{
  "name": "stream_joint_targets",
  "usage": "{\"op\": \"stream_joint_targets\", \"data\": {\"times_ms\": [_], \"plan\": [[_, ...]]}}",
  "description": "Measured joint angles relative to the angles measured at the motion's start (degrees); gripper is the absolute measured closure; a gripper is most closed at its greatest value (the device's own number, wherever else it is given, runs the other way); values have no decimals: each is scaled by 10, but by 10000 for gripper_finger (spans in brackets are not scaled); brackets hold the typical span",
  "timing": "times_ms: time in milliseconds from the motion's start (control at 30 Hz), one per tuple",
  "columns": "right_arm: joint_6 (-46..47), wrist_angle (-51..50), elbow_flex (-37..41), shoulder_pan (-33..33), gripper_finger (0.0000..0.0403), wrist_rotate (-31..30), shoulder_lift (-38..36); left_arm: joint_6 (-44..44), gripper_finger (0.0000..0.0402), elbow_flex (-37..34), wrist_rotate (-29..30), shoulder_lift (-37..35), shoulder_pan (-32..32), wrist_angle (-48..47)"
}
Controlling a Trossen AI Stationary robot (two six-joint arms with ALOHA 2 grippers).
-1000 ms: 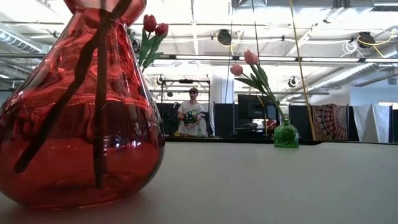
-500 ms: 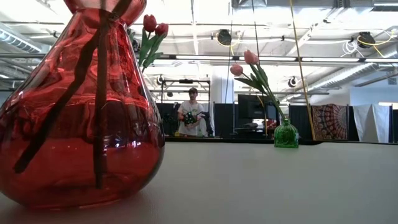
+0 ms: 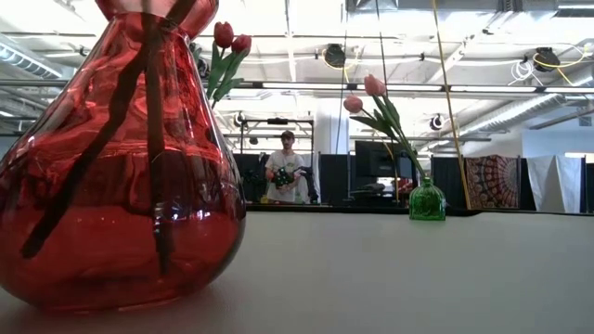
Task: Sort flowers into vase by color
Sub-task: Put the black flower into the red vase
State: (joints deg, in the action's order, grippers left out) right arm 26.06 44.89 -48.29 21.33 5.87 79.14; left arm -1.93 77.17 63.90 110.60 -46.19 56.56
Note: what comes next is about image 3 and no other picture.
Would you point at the pink artificial tulip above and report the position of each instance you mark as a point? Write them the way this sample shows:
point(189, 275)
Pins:
point(381, 87)
point(352, 104)
point(370, 85)

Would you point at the red artificial tulip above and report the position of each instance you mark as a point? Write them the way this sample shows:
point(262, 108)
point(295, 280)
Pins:
point(223, 34)
point(241, 44)

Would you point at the green glass vase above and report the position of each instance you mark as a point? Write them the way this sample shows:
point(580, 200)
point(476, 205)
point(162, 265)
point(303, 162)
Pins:
point(427, 204)

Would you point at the red glass vase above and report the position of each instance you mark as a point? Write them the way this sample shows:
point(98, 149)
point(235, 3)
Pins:
point(69, 185)

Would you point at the person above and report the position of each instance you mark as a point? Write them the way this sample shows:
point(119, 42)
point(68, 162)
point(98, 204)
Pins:
point(285, 162)

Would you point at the black cart monitor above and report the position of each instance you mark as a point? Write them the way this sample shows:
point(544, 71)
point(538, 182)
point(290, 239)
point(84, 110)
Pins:
point(371, 160)

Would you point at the long ceiling light strip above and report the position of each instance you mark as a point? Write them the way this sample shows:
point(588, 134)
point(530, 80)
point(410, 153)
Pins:
point(301, 86)

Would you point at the grey table mat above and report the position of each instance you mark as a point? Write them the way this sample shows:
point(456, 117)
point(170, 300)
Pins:
point(371, 301)

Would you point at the red mandala tapestry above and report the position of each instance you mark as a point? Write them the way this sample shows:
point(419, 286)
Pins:
point(492, 183)

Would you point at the white hanging cloth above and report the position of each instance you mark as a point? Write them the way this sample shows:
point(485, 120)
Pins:
point(554, 183)

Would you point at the black gantry frame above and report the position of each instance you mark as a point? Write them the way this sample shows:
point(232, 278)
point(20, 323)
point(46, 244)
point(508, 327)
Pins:
point(278, 121)

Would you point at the silver ceiling duct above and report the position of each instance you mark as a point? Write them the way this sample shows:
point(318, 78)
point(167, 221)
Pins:
point(32, 62)

